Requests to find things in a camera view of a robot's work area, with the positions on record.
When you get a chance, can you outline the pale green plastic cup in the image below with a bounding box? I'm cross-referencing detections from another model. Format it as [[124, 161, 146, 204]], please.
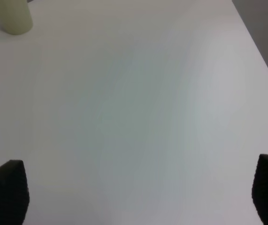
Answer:
[[0, 0, 33, 35]]

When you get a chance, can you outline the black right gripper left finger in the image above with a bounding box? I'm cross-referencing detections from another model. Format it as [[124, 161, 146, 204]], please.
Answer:
[[0, 160, 30, 225]]

